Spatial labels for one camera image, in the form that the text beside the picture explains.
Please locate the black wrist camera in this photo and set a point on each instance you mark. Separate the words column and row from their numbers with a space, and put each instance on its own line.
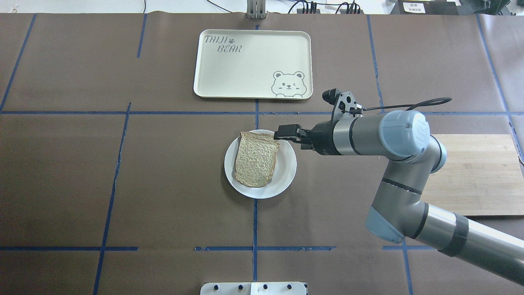
column 344, row 105

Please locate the cream bear serving tray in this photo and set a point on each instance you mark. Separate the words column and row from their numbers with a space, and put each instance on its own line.
column 254, row 64

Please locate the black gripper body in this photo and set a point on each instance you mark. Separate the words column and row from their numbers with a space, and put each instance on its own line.
column 323, row 138

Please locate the bread slice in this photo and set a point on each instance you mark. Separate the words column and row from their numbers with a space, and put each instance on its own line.
column 256, row 159

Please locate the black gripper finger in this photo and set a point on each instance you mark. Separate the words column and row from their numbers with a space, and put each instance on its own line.
column 290, row 128
column 288, row 135

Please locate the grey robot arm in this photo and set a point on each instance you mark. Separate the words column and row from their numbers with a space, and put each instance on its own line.
column 397, row 211

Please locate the wooden cutting board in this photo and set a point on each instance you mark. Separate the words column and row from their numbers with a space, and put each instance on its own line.
column 481, row 176

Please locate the black power strip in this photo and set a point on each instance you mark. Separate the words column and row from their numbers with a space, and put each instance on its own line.
column 312, row 7

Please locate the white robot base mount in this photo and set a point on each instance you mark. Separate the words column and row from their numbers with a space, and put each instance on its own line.
column 255, row 288

